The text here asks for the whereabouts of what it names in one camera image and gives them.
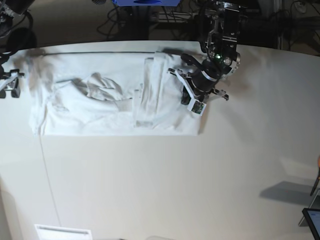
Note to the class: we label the white T-shirt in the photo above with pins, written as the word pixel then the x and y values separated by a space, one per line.
pixel 107 94

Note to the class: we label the white paper sheet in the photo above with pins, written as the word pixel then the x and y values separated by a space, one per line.
pixel 47 232

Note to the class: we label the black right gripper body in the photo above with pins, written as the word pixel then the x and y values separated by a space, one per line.
pixel 9 82

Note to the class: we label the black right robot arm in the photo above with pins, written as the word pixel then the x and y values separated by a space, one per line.
pixel 16 24

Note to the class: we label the blue box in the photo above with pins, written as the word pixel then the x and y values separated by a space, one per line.
pixel 131 3

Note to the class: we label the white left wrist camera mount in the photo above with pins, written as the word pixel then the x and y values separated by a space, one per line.
pixel 195 102

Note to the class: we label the tablet screen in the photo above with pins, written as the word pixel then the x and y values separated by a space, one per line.
pixel 312 217

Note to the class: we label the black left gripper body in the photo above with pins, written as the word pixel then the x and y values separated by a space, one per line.
pixel 204 79

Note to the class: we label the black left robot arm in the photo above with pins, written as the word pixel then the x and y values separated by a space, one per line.
pixel 218 24

